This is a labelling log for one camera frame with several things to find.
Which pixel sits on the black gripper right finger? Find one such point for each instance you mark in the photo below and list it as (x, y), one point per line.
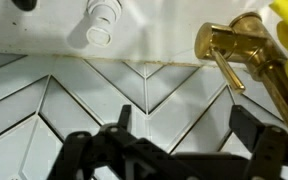
(270, 146)

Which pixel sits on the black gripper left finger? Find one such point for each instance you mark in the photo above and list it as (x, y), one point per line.
(117, 156)

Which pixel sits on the white ribbed countertop cap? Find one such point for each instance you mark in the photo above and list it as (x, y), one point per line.
(100, 20)

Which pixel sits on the black cup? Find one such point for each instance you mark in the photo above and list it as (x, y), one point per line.
(24, 4)

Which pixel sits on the gold spring-neck kitchen faucet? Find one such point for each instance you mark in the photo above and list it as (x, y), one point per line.
(250, 30)

